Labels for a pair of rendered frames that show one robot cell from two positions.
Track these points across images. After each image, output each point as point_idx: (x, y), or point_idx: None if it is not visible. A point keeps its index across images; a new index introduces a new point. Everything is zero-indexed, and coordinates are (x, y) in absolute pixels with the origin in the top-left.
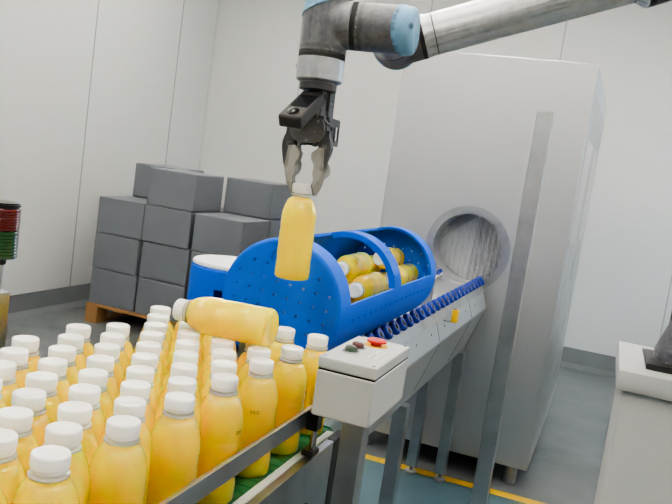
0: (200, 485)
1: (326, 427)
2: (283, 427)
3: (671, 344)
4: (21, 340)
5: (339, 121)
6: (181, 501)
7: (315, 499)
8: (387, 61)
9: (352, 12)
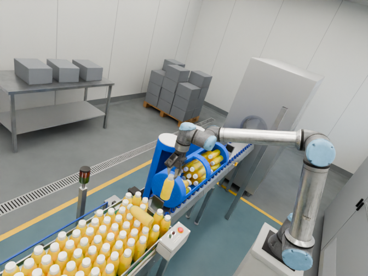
0: None
1: None
2: (147, 252)
3: (272, 242)
4: (80, 224)
5: (187, 157)
6: None
7: (159, 256)
8: None
9: (193, 136)
